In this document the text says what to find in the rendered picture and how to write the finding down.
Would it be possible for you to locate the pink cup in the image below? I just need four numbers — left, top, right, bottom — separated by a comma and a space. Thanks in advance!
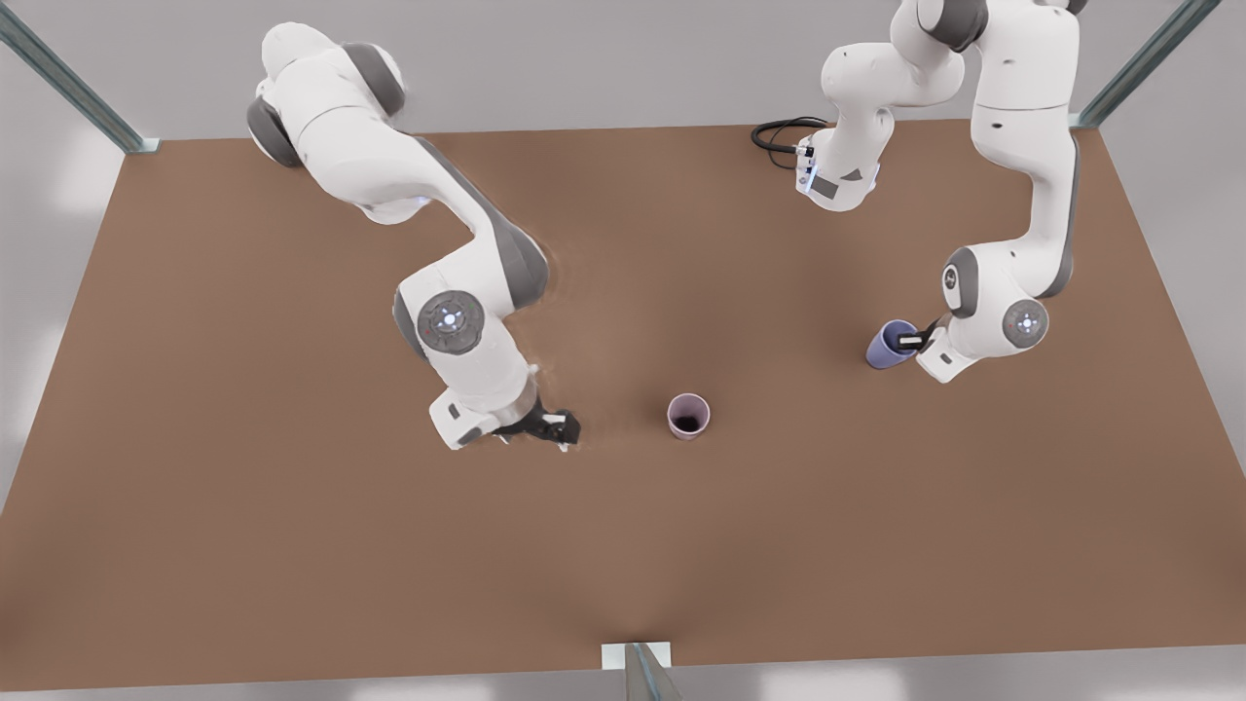
667, 393, 712, 442

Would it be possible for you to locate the black cable loop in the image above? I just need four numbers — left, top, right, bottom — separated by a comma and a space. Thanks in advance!
751, 117, 830, 171

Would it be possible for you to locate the purple cup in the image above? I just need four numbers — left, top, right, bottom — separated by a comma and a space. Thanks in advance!
865, 319, 922, 371

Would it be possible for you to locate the silver frame post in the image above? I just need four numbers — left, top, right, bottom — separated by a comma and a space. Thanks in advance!
0, 5, 160, 156
1069, 0, 1223, 130
602, 642, 684, 701

